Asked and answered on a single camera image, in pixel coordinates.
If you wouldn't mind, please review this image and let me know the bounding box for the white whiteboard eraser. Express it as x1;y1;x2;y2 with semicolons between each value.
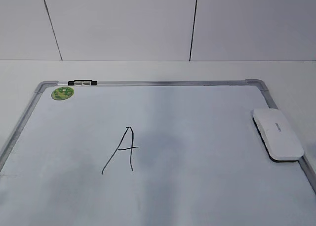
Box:
252;108;304;162

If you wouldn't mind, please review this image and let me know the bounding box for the green round sticker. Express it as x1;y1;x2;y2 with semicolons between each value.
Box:
51;87;75;100

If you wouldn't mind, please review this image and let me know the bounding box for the white whiteboard with metal frame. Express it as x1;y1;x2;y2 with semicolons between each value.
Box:
0;80;316;226

